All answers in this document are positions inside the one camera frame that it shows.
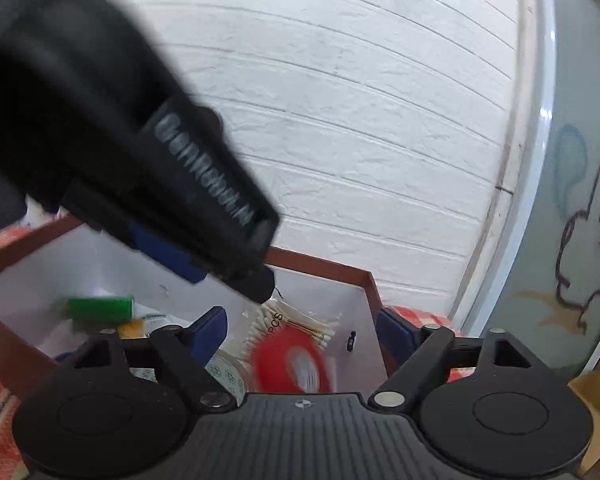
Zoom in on cotton swab bag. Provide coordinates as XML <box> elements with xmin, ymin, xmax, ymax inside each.
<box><xmin>242</xmin><ymin>298</ymin><xmax>335</xmax><ymax>391</ymax></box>

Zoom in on red tape roll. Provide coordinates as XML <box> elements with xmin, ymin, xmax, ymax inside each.
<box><xmin>249</xmin><ymin>327</ymin><xmax>332</xmax><ymax>394</ymax></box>

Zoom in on green rectangular block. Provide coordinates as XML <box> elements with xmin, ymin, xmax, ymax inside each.
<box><xmin>64</xmin><ymin>296</ymin><xmax>134</xmax><ymax>324</ymax></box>

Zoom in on clear packing tape roll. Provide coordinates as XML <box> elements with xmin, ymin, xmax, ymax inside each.
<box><xmin>204</xmin><ymin>350</ymin><xmax>250</xmax><ymax>405</ymax></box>

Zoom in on green white small packet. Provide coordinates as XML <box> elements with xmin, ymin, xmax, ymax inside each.
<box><xmin>117</xmin><ymin>313</ymin><xmax>190</xmax><ymax>339</ymax></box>

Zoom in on brown white storage box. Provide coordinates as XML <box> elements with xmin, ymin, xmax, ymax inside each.
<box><xmin>0</xmin><ymin>217</ymin><xmax>395</xmax><ymax>398</ymax></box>

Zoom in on painted glass door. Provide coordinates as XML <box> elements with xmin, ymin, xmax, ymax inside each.
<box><xmin>464</xmin><ymin>0</ymin><xmax>600</xmax><ymax>379</ymax></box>

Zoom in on red checkered tablecloth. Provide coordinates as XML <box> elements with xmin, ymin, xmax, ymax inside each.
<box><xmin>0</xmin><ymin>228</ymin><xmax>474</xmax><ymax>479</ymax></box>

